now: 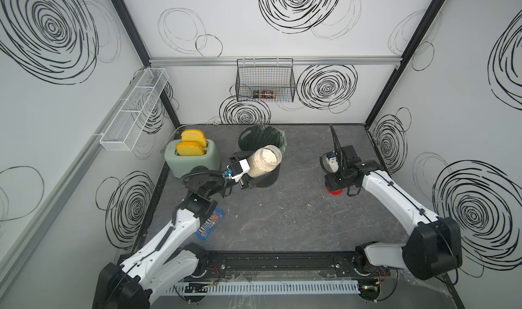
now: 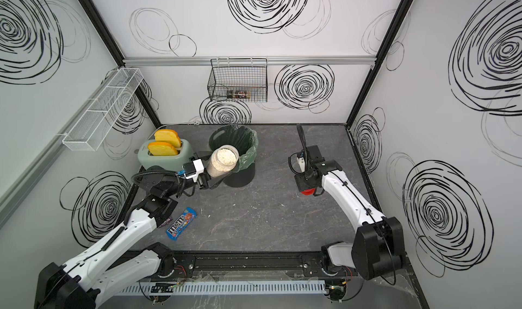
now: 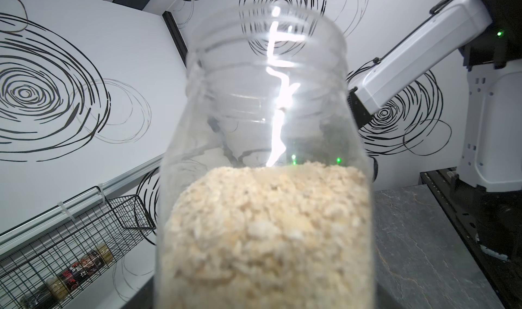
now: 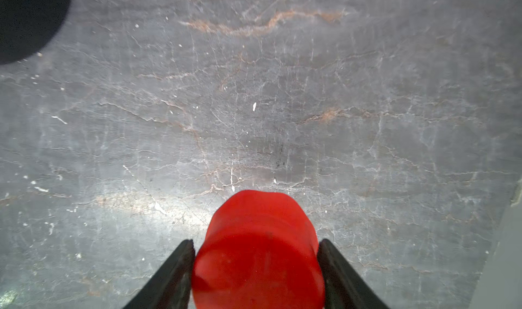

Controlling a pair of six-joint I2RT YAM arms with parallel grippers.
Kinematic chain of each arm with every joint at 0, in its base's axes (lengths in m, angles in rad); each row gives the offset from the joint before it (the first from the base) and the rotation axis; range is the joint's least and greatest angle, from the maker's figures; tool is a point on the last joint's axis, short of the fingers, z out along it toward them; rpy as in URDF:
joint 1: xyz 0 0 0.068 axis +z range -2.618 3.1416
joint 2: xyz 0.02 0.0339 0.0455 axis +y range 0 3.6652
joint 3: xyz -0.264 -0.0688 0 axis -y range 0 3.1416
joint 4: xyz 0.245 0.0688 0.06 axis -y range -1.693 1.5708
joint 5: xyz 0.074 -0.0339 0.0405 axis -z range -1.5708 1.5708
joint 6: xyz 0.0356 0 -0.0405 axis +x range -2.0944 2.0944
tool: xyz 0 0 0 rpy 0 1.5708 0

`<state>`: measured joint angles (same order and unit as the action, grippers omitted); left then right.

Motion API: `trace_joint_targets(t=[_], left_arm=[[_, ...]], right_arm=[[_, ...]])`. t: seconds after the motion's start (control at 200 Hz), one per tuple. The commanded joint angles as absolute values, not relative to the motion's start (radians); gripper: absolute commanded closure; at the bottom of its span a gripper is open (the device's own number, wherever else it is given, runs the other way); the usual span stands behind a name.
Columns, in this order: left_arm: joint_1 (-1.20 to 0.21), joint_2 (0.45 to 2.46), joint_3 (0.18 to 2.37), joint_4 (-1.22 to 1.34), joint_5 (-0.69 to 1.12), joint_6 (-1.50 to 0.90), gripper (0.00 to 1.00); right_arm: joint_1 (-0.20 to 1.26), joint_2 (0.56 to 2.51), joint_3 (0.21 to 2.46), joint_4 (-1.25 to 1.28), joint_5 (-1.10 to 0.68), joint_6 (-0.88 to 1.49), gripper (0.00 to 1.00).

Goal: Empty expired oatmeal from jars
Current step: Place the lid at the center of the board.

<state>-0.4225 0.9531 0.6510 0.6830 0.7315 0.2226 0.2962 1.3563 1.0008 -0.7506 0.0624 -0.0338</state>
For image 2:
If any red jar lid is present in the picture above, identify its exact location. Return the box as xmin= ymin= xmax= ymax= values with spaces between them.
xmin=300 ymin=188 xmax=315 ymax=196

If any clear oatmeal jar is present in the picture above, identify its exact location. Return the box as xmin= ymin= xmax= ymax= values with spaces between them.
xmin=207 ymin=145 xmax=239 ymax=178

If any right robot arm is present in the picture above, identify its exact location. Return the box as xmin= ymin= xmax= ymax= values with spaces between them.
xmin=288 ymin=145 xmax=406 ymax=280

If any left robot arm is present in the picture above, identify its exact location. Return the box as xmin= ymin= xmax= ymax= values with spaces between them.
xmin=34 ymin=159 xmax=210 ymax=308

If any green toaster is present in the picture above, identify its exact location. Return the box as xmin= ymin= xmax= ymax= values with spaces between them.
xmin=137 ymin=139 xmax=194 ymax=171

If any blue candy bag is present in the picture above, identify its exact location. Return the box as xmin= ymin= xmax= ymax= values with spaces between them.
xmin=166 ymin=207 xmax=197 ymax=241

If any yellow toast slice front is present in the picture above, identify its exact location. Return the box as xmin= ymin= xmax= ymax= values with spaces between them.
xmin=147 ymin=142 xmax=179 ymax=156

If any yellow toast slice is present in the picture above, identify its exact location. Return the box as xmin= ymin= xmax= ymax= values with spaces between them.
xmin=154 ymin=129 xmax=182 ymax=148
xmin=147 ymin=142 xmax=179 ymax=156

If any purple candy bag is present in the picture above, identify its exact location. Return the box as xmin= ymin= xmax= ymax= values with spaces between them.
xmin=159 ymin=217 xmax=173 ymax=228

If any yellow toast slice back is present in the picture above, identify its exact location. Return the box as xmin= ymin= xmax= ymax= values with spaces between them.
xmin=154 ymin=129 xmax=182 ymax=148

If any black bin with green bag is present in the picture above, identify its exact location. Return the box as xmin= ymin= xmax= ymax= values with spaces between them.
xmin=209 ymin=125 xmax=259 ymax=188

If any small jar in basket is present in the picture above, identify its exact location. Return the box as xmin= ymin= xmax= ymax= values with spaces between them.
xmin=226 ymin=90 xmax=251 ymax=100

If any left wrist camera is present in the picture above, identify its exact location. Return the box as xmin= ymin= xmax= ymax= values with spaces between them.
xmin=181 ymin=159 xmax=205 ymax=183

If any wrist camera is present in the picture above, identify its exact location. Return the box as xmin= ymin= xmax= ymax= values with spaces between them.
xmin=181 ymin=159 xmax=205 ymax=183
xmin=297 ymin=156 xmax=306 ymax=173

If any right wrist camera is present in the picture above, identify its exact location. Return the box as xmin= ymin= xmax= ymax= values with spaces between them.
xmin=297 ymin=156 xmax=306 ymax=173

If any black corrugated right cable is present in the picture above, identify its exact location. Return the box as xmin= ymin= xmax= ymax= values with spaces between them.
xmin=288 ymin=123 xmax=311 ymax=175

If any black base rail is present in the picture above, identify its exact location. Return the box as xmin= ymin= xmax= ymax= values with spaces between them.
xmin=152 ymin=250 xmax=356 ymax=279

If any black wire wall basket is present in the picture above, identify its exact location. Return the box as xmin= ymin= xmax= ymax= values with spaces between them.
xmin=207 ymin=64 xmax=269 ymax=103

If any white slotted cable duct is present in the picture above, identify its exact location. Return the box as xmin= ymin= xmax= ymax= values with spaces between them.
xmin=116 ymin=280 xmax=327 ymax=297

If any white wire wall shelf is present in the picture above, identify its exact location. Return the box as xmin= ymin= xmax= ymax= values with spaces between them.
xmin=62 ymin=68 xmax=144 ymax=151

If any aluminium wall rail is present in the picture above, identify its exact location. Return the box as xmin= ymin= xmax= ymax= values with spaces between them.
xmin=123 ymin=55 xmax=376 ymax=67

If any black left corner post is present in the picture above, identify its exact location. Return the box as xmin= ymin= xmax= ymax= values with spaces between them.
xmin=78 ymin=0 xmax=162 ymax=128

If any black corner frame post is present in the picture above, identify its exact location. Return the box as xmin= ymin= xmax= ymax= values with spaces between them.
xmin=345 ymin=0 xmax=414 ymax=129

